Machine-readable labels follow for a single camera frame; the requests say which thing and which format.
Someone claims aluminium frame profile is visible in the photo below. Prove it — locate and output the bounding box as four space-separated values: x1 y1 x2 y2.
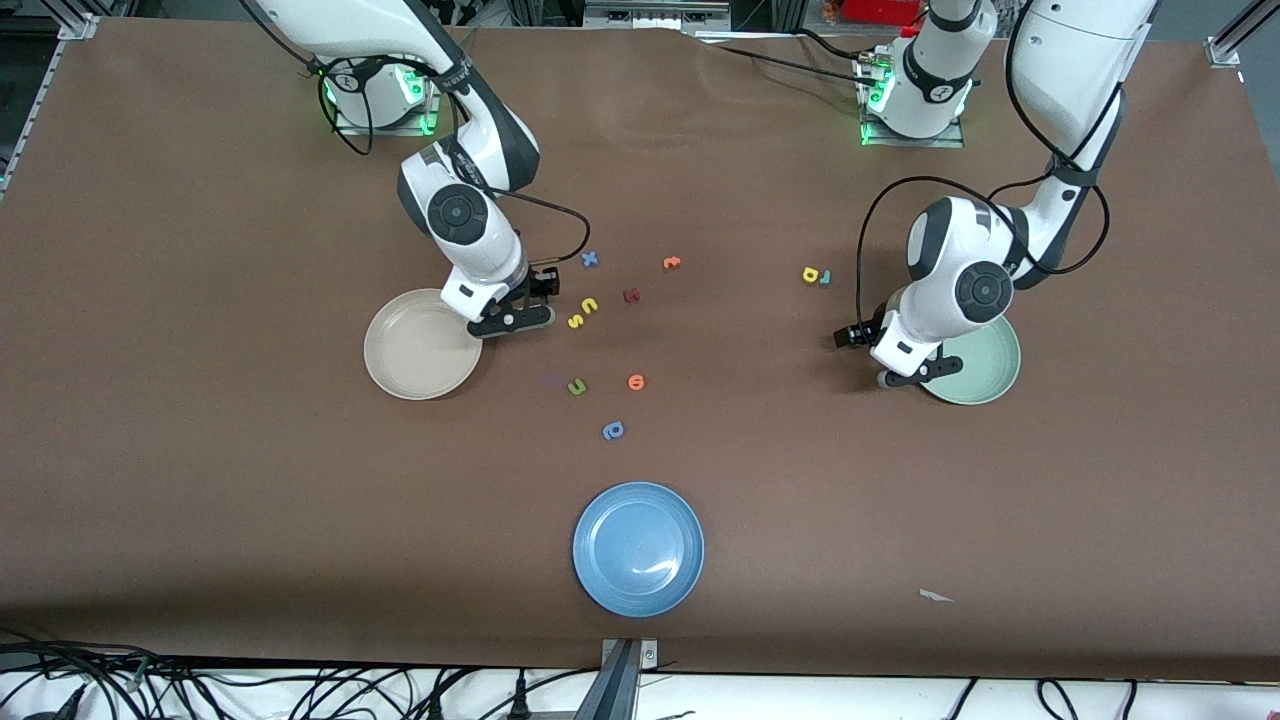
0 0 101 191

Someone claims blue round plate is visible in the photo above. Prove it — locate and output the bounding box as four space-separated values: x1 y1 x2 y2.
572 481 705 618

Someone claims beige round plate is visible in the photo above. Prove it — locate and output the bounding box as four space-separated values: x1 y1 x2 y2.
363 288 484 402

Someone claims aluminium profile bracket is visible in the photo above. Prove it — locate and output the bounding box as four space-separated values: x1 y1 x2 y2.
575 638 659 720

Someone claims red box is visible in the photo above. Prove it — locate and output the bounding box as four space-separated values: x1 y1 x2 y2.
840 0 926 26

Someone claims black base power cable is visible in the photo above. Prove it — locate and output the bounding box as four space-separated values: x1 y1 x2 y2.
690 28 881 87

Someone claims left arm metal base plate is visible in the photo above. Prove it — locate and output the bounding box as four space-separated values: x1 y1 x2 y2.
858 50 966 149

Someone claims thick black cable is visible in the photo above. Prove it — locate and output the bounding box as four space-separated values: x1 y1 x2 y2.
0 628 166 720

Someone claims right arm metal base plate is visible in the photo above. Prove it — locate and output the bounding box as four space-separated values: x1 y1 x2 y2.
332 40 444 137

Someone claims brown table cover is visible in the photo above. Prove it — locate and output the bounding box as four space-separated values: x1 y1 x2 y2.
0 18 1280 683

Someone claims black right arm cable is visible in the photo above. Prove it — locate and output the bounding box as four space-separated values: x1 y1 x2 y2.
318 55 592 269

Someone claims green round plate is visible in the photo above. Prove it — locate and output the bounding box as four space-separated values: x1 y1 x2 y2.
918 312 1022 406

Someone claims aluminium frame corner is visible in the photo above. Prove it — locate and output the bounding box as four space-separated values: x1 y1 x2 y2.
1205 0 1280 69

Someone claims grey metal box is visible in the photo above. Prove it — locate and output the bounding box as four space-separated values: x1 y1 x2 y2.
583 0 733 31

